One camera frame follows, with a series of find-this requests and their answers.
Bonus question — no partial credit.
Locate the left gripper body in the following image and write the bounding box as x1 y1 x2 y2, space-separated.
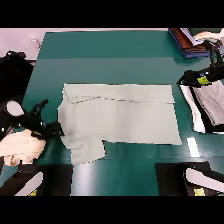
41 121 65 140

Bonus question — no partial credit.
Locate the pale grey-green T-shirt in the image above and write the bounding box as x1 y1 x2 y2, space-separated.
56 82 183 165

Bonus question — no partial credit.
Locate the grey garment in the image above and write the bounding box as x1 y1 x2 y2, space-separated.
193 79 224 127

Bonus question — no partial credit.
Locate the brown garment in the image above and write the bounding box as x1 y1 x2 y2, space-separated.
176 28 205 53

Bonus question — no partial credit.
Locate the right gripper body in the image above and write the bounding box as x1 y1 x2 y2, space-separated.
184 68 215 87

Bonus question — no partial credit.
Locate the white garment with black edge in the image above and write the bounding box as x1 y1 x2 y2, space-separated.
179 84 207 134

